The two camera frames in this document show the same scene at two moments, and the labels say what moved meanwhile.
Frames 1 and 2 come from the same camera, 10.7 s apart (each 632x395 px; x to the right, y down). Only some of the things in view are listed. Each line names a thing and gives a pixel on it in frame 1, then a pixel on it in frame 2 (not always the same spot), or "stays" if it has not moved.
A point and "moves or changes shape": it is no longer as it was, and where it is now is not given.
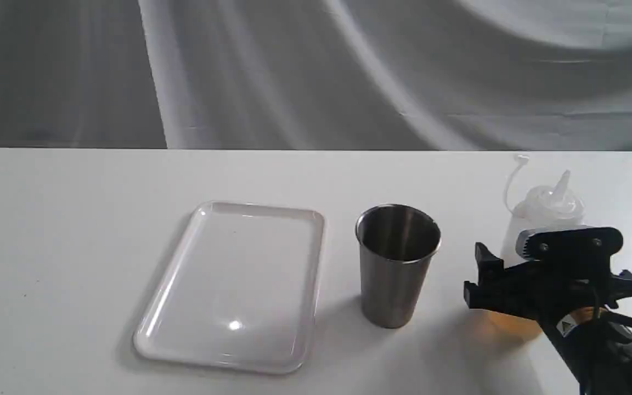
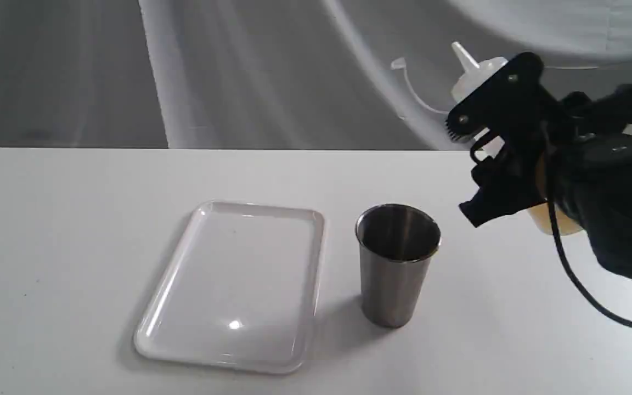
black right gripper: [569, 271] to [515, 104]
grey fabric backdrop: [507, 75] stays
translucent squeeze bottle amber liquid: [547, 205] moves or changes shape
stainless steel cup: [397, 243] stays
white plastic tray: [238, 291] stays
